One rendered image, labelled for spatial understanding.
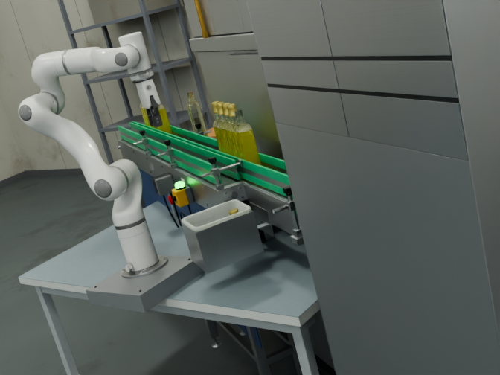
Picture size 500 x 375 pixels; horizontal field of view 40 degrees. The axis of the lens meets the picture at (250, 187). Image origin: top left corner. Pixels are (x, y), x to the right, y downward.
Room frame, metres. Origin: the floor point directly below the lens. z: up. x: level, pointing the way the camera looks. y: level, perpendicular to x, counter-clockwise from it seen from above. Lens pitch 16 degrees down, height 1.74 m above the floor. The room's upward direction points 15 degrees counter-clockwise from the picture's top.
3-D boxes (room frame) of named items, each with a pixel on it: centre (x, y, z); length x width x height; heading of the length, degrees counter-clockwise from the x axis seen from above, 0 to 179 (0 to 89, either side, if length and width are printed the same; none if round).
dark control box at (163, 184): (3.12, 0.38, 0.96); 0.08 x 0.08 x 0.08; 19
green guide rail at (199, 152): (3.35, 0.32, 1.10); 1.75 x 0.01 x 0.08; 19
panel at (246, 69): (2.43, -0.21, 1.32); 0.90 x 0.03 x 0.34; 19
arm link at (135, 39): (2.47, 0.27, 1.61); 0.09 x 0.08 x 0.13; 159
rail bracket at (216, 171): (2.47, 0.09, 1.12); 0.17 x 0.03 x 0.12; 109
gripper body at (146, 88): (2.47, 0.27, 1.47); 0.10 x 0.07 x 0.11; 20
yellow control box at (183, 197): (2.86, 0.29, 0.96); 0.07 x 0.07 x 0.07; 19
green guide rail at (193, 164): (3.33, 0.39, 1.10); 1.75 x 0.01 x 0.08; 19
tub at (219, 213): (2.33, 0.14, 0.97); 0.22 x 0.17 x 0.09; 109
